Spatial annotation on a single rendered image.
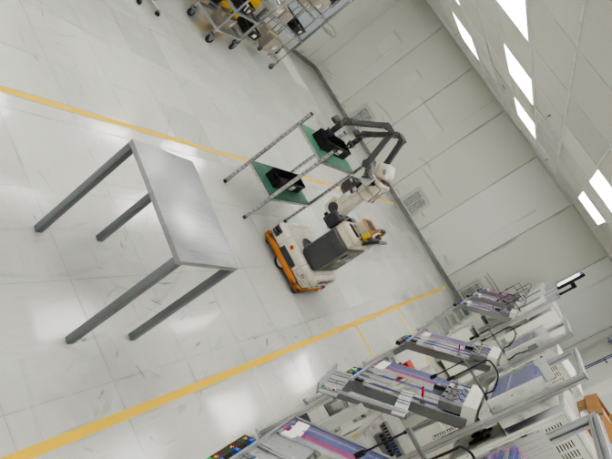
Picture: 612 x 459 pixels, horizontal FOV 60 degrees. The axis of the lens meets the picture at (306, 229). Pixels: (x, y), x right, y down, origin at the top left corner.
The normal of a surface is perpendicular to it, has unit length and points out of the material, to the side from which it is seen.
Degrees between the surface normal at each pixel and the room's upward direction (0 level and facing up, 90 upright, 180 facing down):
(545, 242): 90
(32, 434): 0
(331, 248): 90
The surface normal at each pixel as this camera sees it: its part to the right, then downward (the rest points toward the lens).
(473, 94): -0.41, -0.03
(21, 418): 0.78, -0.53
